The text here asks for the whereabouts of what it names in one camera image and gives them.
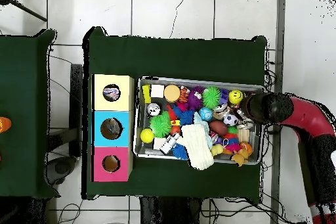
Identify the wooden box with three holes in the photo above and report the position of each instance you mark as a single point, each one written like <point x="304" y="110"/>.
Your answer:
<point x="123" y="129"/>

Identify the plain yellow ball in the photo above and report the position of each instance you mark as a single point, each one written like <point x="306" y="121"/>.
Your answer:
<point x="147" y="135"/>

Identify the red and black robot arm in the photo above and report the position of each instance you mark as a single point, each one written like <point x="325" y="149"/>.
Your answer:
<point x="310" y="119"/>

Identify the mint green knitted cloth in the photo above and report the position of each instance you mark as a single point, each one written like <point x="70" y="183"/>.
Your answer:
<point x="202" y="121"/>

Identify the small orange basketball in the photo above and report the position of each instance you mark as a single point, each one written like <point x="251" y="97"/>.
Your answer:
<point x="247" y="147"/>

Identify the purple spiky ball with eyes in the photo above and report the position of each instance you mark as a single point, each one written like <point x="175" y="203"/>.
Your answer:
<point x="195" y="98"/>

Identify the brown plush toy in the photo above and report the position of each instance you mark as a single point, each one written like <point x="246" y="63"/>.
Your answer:
<point x="240" y="157"/>

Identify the clear mesh bin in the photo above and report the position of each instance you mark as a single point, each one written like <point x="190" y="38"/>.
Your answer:
<point x="137" y="129"/>

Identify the small orange object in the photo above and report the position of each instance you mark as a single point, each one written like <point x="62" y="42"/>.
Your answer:
<point x="4" y="125"/>

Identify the green cloth side table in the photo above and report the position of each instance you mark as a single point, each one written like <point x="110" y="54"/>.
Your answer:
<point x="26" y="87"/>

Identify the yellow smiley ball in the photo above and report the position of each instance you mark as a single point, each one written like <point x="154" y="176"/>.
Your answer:
<point x="235" y="97"/>

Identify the blue fuzzy toy with eyes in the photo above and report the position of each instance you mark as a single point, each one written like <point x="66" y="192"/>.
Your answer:
<point x="180" y="152"/>

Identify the cream knitted cloth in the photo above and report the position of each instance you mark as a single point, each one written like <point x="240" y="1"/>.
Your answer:
<point x="198" y="148"/>

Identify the colourful floral print cloth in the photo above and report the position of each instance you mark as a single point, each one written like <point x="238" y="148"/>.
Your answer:
<point x="111" y="93"/>

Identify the green spiky ball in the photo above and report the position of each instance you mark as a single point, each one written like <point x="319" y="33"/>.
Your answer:
<point x="212" y="97"/>
<point x="160" y="124"/>

